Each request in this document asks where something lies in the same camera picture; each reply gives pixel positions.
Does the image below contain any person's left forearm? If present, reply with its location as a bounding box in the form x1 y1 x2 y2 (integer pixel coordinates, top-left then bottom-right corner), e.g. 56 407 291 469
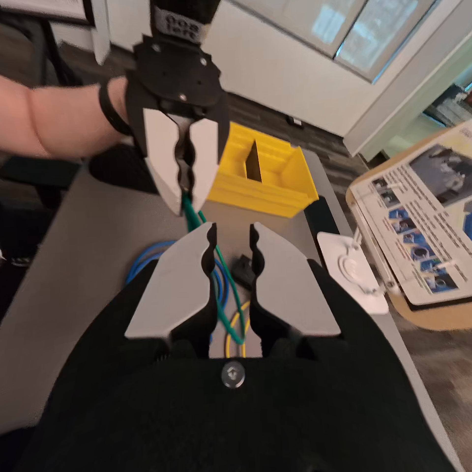
0 75 37 152

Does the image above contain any yellow plastic bin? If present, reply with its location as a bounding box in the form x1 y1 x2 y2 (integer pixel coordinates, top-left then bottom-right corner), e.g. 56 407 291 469
206 122 319 218

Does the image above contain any bookshelf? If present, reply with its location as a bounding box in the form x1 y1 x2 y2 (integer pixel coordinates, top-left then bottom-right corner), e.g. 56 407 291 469
422 83 472 128

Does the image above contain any printed instruction poster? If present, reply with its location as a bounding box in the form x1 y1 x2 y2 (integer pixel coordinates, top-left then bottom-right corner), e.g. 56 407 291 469
350 122 472 307

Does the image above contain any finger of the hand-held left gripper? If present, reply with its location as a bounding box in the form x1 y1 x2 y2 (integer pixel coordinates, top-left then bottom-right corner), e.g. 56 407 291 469
142 109 185 216
185 118 222 211

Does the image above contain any black ethernet port coupler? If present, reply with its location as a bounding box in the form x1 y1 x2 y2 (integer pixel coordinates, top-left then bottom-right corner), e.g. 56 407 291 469
232 254 259 286

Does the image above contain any round wooden table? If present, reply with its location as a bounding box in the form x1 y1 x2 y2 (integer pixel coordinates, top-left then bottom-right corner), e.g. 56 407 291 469
346 118 472 331

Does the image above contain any white mounting plate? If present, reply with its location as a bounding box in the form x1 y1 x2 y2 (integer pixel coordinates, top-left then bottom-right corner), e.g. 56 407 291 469
317 232 389 314

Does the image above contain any glass window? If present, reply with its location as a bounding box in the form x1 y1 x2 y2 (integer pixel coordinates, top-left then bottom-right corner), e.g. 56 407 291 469
229 0 454 83

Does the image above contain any black pad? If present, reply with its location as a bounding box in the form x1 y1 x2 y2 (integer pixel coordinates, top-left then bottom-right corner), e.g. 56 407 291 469
304 195 340 236

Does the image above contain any green ethernet cable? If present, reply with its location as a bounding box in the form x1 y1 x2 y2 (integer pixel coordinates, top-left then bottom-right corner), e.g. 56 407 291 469
181 192 247 345

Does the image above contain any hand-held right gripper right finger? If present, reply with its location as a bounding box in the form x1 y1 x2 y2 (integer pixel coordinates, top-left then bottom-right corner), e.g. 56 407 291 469
249 222 342 357

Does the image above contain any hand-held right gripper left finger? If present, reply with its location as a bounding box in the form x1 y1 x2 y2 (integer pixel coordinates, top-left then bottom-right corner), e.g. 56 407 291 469
125 222 219 357

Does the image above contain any blue cable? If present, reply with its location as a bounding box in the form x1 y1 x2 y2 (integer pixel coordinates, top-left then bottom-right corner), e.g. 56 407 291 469
125 240 227 308

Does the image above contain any yellow cable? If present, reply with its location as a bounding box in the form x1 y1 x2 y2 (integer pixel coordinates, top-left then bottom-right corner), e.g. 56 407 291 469
226 300 252 358

